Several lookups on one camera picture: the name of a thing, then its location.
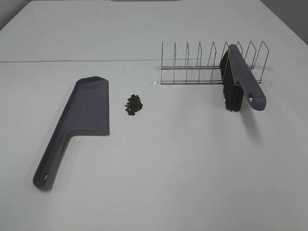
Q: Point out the metal wire dish rack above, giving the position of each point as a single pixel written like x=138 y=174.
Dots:
x=189 y=67

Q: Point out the pile of coffee beans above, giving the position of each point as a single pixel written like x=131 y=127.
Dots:
x=133 y=105

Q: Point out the grey plastic dustpan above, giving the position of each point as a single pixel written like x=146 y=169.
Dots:
x=86 y=113

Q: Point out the grey hand brush black bristles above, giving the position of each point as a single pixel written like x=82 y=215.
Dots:
x=238 y=82

